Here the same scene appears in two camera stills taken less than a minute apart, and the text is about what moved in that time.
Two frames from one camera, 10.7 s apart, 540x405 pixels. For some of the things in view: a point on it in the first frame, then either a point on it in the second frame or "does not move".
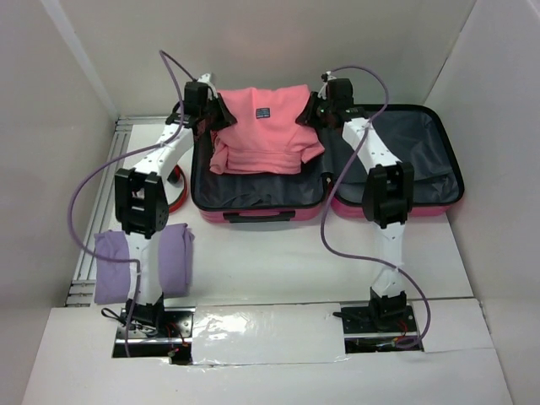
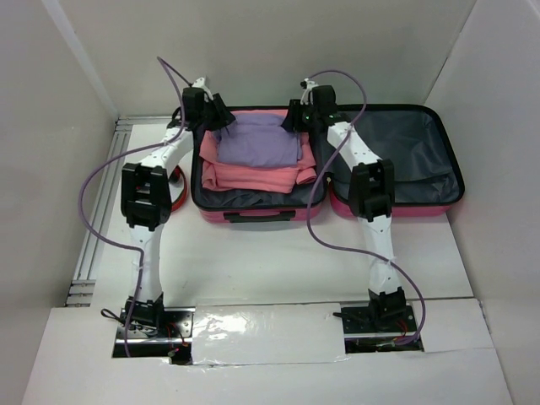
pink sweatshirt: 266,137 to 281,179
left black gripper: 225,117 does not move
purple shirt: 113,278 to 257,140
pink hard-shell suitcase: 427,138 does not move
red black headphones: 176,176 does not move
